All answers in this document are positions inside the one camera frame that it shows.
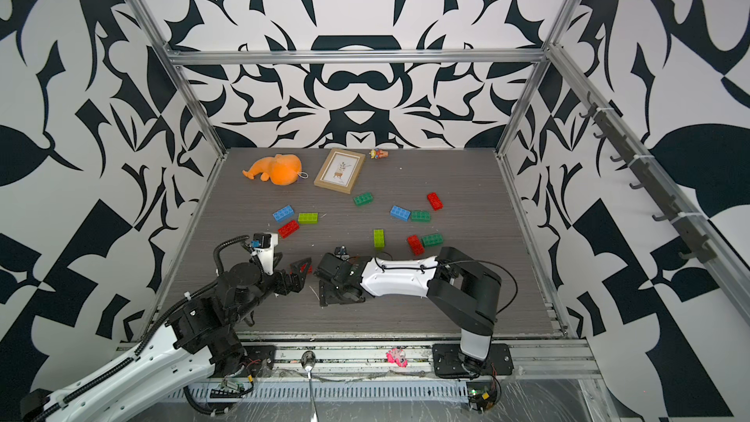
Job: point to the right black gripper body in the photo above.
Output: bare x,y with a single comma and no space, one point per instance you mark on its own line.
331,293

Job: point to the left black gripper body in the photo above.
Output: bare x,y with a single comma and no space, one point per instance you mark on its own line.
278,280

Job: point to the lime lego brick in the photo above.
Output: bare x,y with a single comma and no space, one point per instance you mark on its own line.
308,218
379,240

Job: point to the blue lego brick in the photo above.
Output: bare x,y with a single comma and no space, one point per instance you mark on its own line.
400,213
283,214

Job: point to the red lego brick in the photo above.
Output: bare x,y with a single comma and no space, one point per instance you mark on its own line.
435,201
416,246
289,228

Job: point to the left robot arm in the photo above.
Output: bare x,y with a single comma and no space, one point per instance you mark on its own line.
194,339

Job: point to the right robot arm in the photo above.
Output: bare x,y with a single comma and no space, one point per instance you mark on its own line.
466,290

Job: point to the dark green lego brick centre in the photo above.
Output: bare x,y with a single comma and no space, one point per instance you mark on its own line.
363,199

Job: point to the green lego brick by gripper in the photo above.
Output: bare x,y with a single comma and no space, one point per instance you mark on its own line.
432,240

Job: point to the green lego brick right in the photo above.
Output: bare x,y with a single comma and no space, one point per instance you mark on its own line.
420,216

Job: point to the metal spoon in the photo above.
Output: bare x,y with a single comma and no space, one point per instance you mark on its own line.
308,362

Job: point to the orange plush toy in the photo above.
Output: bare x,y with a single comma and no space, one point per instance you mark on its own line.
281,170

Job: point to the small toy figure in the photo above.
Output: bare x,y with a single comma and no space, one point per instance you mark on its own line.
378,154

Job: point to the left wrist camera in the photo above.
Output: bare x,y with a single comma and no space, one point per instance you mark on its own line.
263,248

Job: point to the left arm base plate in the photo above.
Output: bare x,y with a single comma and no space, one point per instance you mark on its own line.
258,361

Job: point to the pink toy on rail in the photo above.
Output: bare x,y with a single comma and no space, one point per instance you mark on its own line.
397,357

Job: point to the wooden picture frame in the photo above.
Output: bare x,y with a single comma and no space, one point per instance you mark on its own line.
340,171

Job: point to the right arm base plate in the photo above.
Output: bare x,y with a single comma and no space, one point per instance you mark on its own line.
450,363

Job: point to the wall hook rack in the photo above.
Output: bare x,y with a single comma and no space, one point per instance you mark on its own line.
652,178

